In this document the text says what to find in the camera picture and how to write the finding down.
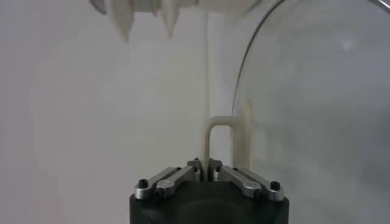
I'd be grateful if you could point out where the cream electric cooker base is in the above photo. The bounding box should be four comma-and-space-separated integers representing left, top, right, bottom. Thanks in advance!
152, 0, 263, 39

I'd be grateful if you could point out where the glass lid with cream handle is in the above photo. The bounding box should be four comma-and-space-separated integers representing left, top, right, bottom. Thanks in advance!
202, 0, 390, 224

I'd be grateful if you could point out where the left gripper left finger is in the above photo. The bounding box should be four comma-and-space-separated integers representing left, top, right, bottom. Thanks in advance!
133, 158, 204, 200

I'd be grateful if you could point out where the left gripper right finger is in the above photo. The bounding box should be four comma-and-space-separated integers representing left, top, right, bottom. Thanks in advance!
208, 158, 286, 201

